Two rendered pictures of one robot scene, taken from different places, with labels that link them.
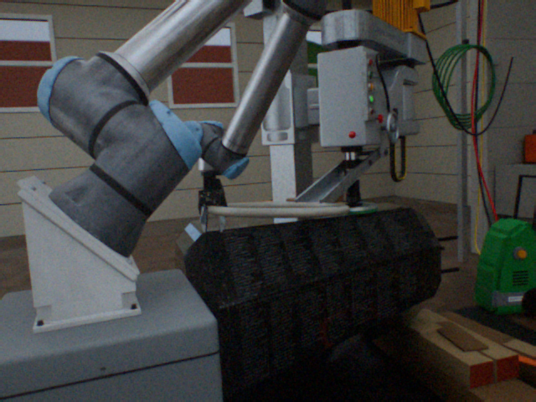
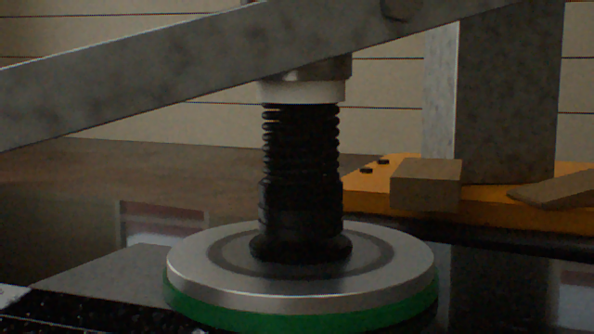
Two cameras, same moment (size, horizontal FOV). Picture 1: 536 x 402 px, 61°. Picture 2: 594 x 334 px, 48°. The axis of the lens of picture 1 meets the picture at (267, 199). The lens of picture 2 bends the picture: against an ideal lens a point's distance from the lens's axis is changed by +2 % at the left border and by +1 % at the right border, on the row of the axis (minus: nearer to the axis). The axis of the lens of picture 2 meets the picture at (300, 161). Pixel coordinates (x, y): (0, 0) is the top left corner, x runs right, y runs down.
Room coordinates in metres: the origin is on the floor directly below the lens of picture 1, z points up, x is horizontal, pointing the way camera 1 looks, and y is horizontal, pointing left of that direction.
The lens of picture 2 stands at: (1.74, -0.75, 1.00)
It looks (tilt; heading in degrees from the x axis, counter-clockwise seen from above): 9 degrees down; 42
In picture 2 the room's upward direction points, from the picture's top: straight up
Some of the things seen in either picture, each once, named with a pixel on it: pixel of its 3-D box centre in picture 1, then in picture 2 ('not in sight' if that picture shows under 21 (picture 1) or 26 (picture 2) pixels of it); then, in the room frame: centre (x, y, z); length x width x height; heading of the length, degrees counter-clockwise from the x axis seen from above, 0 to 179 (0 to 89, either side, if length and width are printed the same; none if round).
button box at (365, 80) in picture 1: (368, 87); not in sight; (2.00, -0.45, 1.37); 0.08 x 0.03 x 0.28; 146
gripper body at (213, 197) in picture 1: (211, 189); not in sight; (1.57, 0.19, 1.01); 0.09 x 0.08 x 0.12; 176
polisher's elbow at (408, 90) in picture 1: (396, 104); not in sight; (2.67, -0.77, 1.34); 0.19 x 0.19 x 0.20
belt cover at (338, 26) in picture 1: (376, 47); not in sight; (2.41, -0.60, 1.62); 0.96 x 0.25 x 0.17; 146
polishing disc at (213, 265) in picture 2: (353, 206); (301, 256); (2.12, -0.40, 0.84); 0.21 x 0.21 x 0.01
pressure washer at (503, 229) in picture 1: (507, 243); not in sight; (2.92, -1.54, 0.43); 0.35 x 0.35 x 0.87; 4
